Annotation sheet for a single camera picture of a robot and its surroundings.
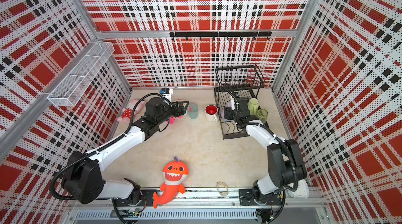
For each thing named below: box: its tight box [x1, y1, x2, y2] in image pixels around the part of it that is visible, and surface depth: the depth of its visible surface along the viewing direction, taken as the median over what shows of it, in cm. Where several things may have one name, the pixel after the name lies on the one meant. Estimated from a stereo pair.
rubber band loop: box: [216, 181, 229, 197], surface depth 79 cm
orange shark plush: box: [152, 156, 189, 209], surface depth 75 cm
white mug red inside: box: [204, 104, 219, 122], surface depth 101 cm
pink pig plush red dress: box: [116, 98, 145, 124], surface depth 100 cm
